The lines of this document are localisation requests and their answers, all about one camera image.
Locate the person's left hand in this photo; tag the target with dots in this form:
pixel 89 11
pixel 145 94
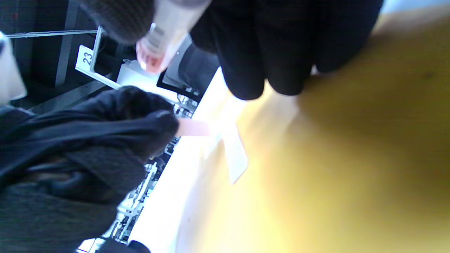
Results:
pixel 88 140

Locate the blue sticky note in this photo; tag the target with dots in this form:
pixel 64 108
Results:
pixel 235 158

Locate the pink sticky note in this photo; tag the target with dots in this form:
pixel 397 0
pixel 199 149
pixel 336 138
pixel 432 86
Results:
pixel 197 128

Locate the red glue stick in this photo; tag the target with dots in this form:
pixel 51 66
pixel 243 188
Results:
pixel 165 31

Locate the person's right hand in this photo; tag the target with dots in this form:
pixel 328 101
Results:
pixel 274 42

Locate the orange L-shaped folder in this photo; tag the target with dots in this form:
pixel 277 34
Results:
pixel 351 175

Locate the white sign plate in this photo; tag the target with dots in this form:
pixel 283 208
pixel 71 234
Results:
pixel 84 59

